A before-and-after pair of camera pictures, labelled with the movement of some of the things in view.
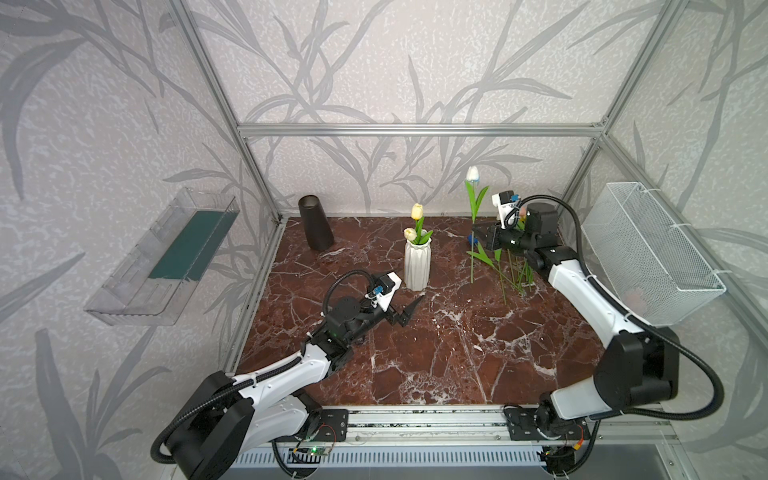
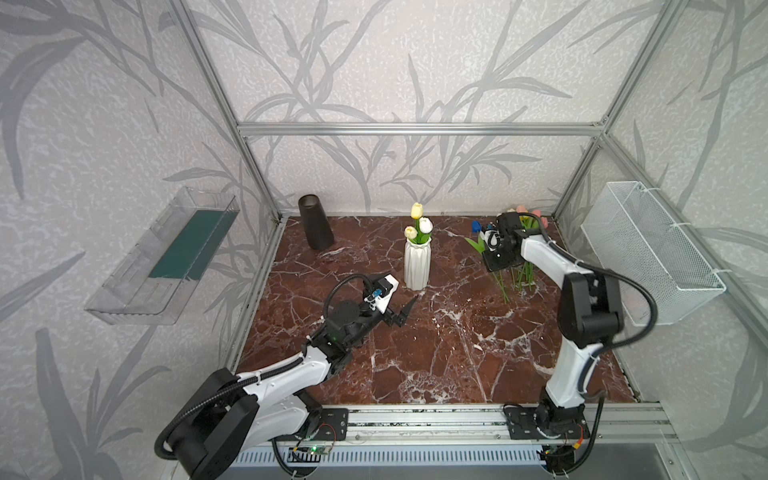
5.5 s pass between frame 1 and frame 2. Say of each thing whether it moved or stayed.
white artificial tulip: moved
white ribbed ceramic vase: stayed
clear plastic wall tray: stayed
